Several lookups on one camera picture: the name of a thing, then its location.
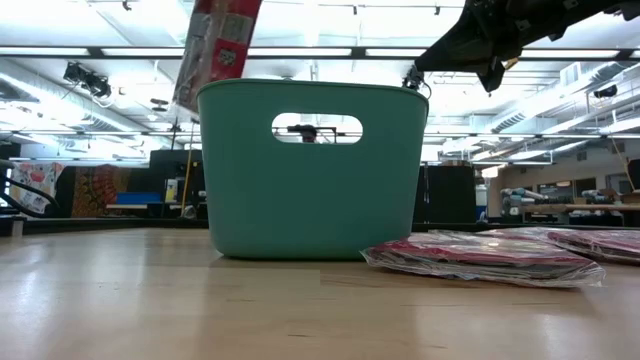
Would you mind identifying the black ceiling-mounted device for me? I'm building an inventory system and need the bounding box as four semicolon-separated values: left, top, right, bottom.
63;61;112;100

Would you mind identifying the black cabinet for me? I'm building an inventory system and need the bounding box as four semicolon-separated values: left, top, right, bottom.
414;164;477;225

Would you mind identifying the teal plastic basket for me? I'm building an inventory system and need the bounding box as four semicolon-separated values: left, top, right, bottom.
196;78;430;261

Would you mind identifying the blue box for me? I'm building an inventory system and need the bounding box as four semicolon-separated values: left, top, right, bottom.
115;192;162;205

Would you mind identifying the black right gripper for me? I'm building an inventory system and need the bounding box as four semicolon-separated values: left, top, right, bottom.
414;0;640;94

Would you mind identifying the background wooden table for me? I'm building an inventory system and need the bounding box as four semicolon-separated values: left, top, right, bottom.
519;202;640;214

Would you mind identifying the black overhead camera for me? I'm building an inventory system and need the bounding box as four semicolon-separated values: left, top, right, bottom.
402;64;427;92

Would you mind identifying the black background monitor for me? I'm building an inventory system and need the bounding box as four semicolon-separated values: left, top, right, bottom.
148;148;204;191

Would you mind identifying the black curved hose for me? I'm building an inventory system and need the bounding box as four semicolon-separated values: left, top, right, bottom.
0;158;60;220

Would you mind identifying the red yellow patterned tapestry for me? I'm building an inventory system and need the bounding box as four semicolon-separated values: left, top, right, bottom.
69;164;132;219

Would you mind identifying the red popcorn bag clear wrap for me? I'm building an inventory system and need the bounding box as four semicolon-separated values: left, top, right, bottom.
360;229;606;290
172;0;264;115
479;227;640;266

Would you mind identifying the white floral cloth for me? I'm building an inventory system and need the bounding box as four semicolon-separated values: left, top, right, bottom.
8;161;65;215

